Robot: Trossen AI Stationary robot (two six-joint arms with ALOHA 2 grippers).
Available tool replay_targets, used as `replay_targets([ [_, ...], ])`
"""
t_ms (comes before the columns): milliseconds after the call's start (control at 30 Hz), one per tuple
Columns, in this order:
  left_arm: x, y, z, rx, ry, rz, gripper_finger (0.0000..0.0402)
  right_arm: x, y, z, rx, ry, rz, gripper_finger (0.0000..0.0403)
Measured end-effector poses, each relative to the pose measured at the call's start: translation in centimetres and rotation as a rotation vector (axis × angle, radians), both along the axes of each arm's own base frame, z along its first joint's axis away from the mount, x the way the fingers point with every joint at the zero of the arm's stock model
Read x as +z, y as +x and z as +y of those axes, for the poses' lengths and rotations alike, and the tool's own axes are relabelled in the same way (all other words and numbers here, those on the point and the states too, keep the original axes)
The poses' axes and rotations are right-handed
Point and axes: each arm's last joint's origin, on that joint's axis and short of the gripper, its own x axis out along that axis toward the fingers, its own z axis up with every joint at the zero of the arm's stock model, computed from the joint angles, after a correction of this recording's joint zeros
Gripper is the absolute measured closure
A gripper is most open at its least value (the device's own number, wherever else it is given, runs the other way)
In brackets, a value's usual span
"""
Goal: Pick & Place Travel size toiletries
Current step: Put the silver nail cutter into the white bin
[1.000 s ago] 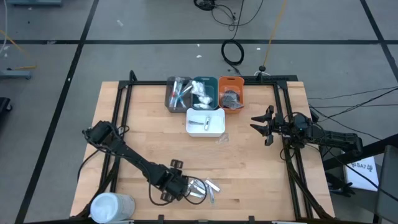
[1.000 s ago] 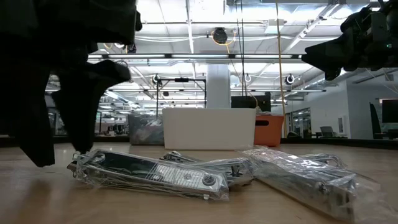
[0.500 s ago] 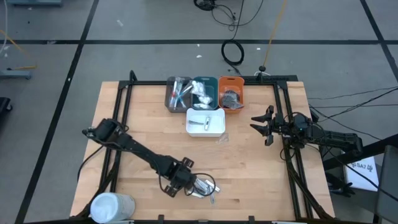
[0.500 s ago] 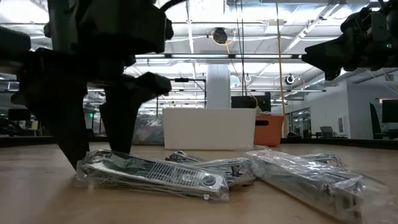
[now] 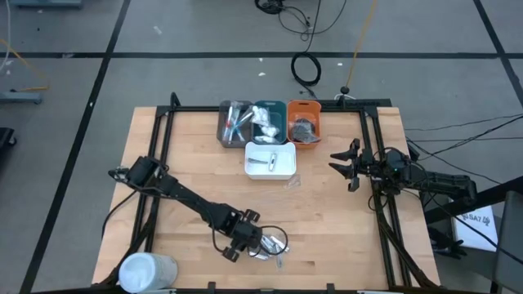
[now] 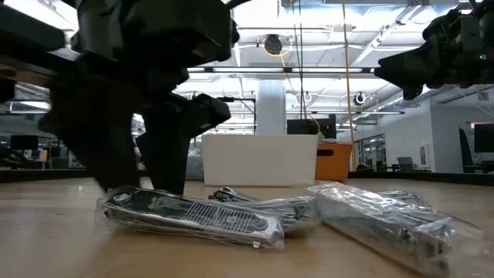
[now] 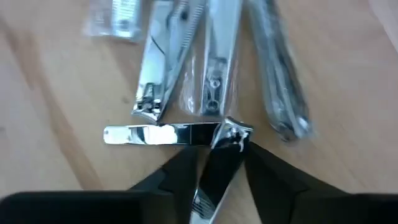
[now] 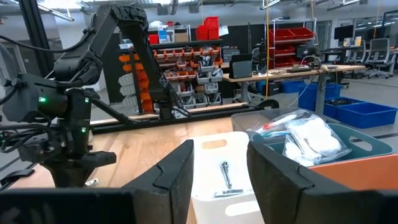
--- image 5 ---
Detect black coiled hanging cable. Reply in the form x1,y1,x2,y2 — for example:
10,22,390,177
290,0,323,87

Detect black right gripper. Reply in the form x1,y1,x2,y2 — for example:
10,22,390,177
329,137,396,193

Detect white wipes canister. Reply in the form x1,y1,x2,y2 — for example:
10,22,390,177
118,252,179,294

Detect black left arm base cable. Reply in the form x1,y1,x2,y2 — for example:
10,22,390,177
101,189,138,238

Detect empty clear plastic bag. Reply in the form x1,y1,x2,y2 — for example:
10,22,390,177
283,174,303,190

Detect grey cabinet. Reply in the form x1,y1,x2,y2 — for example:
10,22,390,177
492,189,523,294

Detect black tangled floor cable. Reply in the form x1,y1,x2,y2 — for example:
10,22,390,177
253,0,348,42

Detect thick black floor cable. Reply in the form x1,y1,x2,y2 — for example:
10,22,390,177
406,126,523,165

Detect yellow floor cable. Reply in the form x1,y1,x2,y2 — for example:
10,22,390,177
0,38,51,93

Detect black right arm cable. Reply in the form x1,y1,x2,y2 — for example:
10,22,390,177
366,179,400,213

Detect clear bag of black items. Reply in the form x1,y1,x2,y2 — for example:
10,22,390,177
290,117,322,145

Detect black metal beam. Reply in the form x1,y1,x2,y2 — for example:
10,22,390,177
423,175,523,225

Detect black aluminium table frame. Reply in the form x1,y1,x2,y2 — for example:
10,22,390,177
97,91,441,292

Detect white plastic bin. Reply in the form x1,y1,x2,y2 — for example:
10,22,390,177
244,141,297,181

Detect thin black floor cable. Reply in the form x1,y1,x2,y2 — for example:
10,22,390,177
404,114,523,132

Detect red toothbrush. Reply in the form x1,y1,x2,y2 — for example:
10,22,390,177
226,101,240,144

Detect white floor cable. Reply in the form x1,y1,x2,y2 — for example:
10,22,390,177
0,0,11,74

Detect grey desk foot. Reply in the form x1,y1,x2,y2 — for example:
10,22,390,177
0,91,43,105
7,0,83,10

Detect white printed sign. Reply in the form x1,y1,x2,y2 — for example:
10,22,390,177
450,195,500,252

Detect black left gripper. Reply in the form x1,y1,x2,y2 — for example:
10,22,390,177
210,206,263,263

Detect grey translucent plastic bin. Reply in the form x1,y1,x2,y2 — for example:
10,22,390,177
216,100,255,149

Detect yellow hanging cable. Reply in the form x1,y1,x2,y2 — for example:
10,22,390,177
346,0,379,89

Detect orange plastic bin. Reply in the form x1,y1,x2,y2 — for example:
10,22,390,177
286,100,323,150

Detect teal plastic bin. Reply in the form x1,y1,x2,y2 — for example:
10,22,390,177
250,100,288,145

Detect black stand foot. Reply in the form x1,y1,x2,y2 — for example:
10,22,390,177
427,226,467,261

